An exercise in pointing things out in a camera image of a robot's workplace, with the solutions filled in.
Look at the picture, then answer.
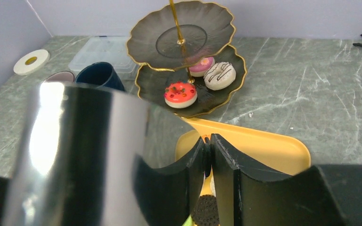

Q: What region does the white chocolate drizzle donut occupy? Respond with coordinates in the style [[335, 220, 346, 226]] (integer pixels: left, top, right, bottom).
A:
[[203, 62, 236, 91]]

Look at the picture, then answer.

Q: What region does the three-tier black dessert stand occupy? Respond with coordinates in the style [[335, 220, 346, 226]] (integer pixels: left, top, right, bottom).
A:
[[126, 0, 248, 118]]

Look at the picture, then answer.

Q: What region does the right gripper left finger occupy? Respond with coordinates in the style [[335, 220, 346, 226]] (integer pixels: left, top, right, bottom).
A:
[[132, 138, 206, 226]]

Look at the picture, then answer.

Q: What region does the pink frosted donut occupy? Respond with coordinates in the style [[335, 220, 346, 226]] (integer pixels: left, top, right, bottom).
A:
[[189, 56, 215, 77]]

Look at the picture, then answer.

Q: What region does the clear plastic box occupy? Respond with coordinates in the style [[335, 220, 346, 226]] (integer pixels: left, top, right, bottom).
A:
[[68, 36, 139, 81]]

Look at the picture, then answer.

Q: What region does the mauve mug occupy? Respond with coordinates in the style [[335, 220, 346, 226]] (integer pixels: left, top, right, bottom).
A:
[[44, 71, 75, 83]]

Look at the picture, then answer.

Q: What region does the white tape roll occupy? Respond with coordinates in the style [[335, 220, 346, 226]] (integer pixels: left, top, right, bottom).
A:
[[13, 49, 50, 76]]

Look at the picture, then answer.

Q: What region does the red sprinkled donut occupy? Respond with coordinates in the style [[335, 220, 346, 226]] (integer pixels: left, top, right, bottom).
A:
[[164, 81, 198, 109]]

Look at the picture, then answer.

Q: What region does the green macaron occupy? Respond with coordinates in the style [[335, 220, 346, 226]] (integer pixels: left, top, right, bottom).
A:
[[182, 216, 195, 226]]

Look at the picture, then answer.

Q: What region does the yellow serving tray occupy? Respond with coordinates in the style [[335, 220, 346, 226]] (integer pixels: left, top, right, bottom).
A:
[[174, 117, 312, 226]]

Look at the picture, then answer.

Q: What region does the dark blue mug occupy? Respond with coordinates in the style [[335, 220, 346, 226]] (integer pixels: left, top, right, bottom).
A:
[[75, 62, 126, 92]]

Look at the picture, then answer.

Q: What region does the black sandwich cookie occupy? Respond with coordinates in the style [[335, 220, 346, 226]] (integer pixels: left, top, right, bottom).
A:
[[191, 194, 220, 226]]

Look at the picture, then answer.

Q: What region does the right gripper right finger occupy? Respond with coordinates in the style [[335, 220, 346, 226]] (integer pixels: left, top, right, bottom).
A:
[[210, 134, 346, 226]]

